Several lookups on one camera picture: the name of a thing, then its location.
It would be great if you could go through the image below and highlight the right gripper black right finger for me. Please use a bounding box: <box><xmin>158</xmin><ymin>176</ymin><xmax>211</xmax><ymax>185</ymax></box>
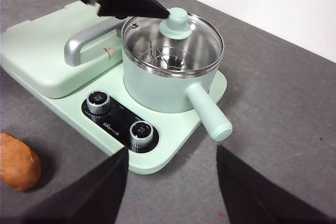
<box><xmin>216</xmin><ymin>145</ymin><xmax>336</xmax><ymax>224</ymax></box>

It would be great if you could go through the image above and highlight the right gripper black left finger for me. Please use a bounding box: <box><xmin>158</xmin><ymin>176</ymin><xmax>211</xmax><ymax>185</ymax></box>
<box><xmin>15</xmin><ymin>148</ymin><xmax>130</xmax><ymax>224</ymax></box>

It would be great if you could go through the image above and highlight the glass pot lid green knob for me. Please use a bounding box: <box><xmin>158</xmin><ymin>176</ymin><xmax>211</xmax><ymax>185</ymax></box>
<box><xmin>121</xmin><ymin>7</ymin><xmax>225</xmax><ymax>77</ymax></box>

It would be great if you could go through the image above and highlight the brown potato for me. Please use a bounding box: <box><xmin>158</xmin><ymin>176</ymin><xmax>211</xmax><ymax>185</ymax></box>
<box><xmin>0</xmin><ymin>132</ymin><xmax>42</xmax><ymax>192</ymax></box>

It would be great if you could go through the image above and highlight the metal steamer rack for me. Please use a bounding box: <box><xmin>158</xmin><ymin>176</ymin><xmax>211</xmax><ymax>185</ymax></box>
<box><xmin>146</xmin><ymin>45</ymin><xmax>190</xmax><ymax>76</ymax></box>

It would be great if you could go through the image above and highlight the mint green hinged grill lid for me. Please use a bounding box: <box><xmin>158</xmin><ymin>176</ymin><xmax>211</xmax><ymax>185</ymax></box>
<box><xmin>0</xmin><ymin>0</ymin><xmax>127</xmax><ymax>100</ymax></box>

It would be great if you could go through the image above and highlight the silver control knob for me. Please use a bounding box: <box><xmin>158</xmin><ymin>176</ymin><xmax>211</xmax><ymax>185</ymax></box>
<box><xmin>86</xmin><ymin>90</ymin><xmax>111</xmax><ymax>115</ymax></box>
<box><xmin>129</xmin><ymin>121</ymin><xmax>155</xmax><ymax>148</ymax></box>

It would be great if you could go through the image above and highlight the mint green breakfast machine base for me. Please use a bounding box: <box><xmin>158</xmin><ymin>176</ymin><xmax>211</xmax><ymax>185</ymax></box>
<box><xmin>0</xmin><ymin>0</ymin><xmax>228</xmax><ymax>175</ymax></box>

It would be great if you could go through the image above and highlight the silver grill lid handle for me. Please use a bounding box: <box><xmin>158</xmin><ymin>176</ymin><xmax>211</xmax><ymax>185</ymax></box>
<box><xmin>64</xmin><ymin>16</ymin><xmax>127</xmax><ymax>68</ymax></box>

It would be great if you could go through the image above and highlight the mint green pot with handle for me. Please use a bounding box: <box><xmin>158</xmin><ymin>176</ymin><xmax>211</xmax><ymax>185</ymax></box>
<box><xmin>121</xmin><ymin>14</ymin><xmax>234</xmax><ymax>142</ymax></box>

